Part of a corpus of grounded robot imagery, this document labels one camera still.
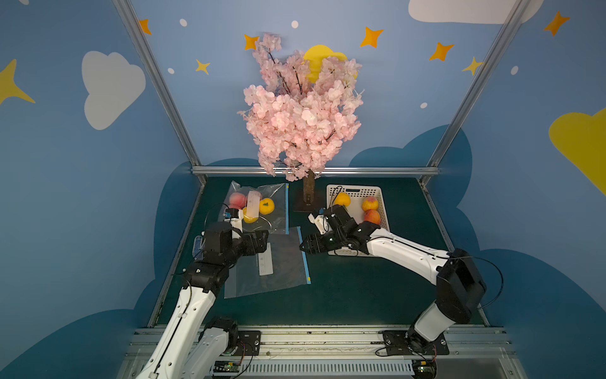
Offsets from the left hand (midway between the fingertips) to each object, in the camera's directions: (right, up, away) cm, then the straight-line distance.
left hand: (255, 229), depth 76 cm
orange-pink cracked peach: (+46, +3, +24) cm, 52 cm away
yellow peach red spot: (+34, +11, +32) cm, 48 cm away
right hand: (+18, -6, +6) cm, 20 cm away
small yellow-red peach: (+46, +8, +29) cm, 55 cm away
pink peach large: (-14, +9, +29) cm, 33 cm away
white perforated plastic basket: (+42, +13, +35) cm, 56 cm away
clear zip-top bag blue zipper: (+5, 0, +27) cm, 27 cm away
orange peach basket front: (-8, +3, +25) cm, 26 cm away
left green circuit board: (-8, -42, -5) cm, 43 cm away
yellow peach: (-1, +7, +28) cm, 28 cm away
